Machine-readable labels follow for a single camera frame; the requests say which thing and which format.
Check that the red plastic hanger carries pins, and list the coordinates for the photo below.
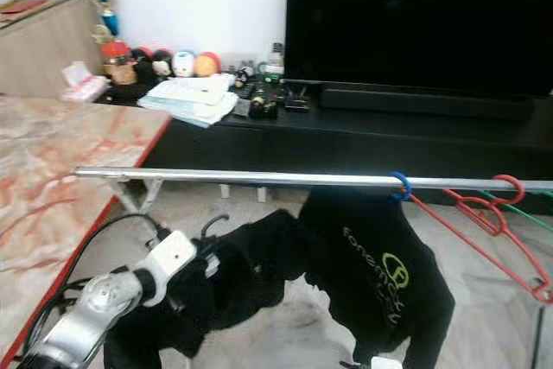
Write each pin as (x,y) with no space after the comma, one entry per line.
(479,213)

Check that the blue plastic hanger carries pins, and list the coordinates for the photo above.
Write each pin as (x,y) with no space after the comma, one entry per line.
(409,186)

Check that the green plastic hanger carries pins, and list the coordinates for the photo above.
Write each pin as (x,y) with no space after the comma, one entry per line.
(518,211)

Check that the silver rack side brace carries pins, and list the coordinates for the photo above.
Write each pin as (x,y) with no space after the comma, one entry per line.
(151,192)

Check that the white paper booklet stack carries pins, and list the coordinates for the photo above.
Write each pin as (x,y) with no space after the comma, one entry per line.
(190,99)

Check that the black t-shirt green logo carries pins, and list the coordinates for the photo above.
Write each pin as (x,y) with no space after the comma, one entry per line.
(363,300)

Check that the marble top table red edge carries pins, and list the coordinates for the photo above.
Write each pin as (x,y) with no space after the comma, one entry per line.
(52,179)

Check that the black remote control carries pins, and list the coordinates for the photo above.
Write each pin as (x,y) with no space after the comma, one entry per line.
(263,99)

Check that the black television console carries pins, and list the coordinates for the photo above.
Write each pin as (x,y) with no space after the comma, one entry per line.
(337,149)

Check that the small black display device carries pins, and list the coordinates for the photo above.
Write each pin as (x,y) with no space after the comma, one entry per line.
(298,104)

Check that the small black figurine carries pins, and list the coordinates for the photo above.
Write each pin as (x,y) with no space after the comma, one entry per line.
(244,73)

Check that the orange round plush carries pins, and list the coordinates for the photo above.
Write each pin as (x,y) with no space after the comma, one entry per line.
(206,65)

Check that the white blue round plush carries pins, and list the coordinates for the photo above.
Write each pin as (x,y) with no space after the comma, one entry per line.
(183,64)

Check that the black white round plush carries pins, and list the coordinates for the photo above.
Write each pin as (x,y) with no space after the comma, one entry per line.
(161,65)

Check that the black red round plush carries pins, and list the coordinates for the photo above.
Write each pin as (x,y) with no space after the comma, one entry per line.
(141,65)

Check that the pink white tissue pack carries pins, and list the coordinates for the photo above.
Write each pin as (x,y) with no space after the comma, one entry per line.
(85,88)

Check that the brown jar red lid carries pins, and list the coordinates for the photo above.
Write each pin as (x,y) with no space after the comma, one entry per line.
(118,68)

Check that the beige wooden sideboard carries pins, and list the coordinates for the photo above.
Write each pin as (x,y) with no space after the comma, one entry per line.
(43,54)

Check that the black soundbar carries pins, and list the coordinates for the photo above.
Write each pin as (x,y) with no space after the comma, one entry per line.
(423,103)

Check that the red flat packet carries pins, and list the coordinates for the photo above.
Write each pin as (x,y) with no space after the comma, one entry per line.
(22,6)

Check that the black flat screen television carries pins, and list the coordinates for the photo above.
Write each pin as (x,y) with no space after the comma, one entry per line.
(415,15)

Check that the silver rack stand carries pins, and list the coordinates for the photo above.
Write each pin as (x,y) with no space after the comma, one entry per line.
(538,343)

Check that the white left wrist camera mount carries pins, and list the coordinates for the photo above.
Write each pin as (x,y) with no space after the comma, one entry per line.
(168,264)

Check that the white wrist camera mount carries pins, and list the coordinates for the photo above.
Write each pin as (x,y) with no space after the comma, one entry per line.
(384,364)
(168,264)

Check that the silver clothes rack rail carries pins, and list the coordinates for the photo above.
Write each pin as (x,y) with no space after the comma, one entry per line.
(268,177)

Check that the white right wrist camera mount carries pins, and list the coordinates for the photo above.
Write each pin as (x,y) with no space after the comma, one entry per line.
(384,364)

